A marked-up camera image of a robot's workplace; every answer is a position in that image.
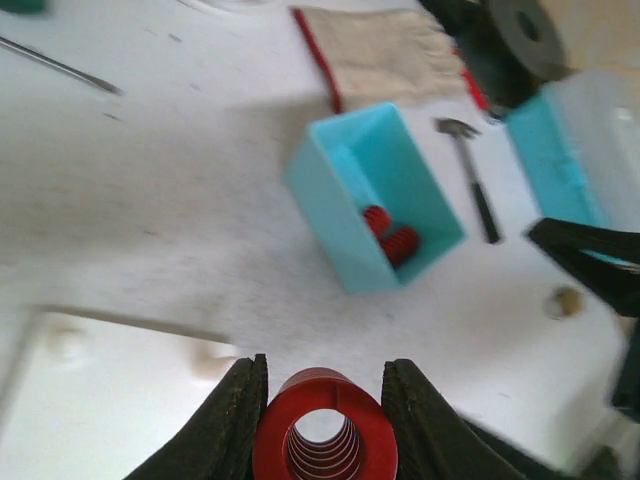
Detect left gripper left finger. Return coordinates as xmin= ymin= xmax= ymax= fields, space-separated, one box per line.
xmin=127 ymin=354 xmax=268 ymax=480

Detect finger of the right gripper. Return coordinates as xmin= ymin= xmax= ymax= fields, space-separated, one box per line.
xmin=527 ymin=218 xmax=639 ymax=316

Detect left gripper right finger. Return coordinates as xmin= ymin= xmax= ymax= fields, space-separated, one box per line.
xmin=382 ymin=358 xmax=524 ymax=480

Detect large red spring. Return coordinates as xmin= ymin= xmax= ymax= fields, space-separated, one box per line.
xmin=252 ymin=367 xmax=399 ymax=480

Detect brass padlock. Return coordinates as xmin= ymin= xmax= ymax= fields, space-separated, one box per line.
xmin=544 ymin=286 xmax=585 ymax=320

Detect translucent teal storage box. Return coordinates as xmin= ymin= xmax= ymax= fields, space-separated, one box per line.
xmin=504 ymin=70 xmax=639 ymax=232

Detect small claw hammer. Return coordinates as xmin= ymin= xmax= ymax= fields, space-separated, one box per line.
xmin=434 ymin=117 xmax=502 ymax=245

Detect red springs in tray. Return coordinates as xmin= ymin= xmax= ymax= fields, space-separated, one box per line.
xmin=362 ymin=205 xmax=421 ymax=268

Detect black rubber disc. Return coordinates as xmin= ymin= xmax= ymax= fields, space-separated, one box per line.
xmin=484 ymin=0 xmax=567 ymax=81

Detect blue plastic tray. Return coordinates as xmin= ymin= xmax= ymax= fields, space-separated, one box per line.
xmin=284 ymin=103 xmax=465 ymax=293

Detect beige work glove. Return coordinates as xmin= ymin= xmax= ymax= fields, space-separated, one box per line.
xmin=291 ymin=7 xmax=467 ymax=113

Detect black yellow screwdriver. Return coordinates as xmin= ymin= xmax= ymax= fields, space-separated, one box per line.
xmin=1 ymin=37 xmax=123 ymax=95

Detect green plastic case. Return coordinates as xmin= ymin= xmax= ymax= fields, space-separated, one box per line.
xmin=0 ymin=0 xmax=48 ymax=15

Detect white peg base plate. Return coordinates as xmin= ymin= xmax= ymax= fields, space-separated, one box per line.
xmin=1 ymin=312 xmax=240 ymax=479

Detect red handled tool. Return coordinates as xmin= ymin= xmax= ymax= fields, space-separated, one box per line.
xmin=453 ymin=46 xmax=491 ymax=114

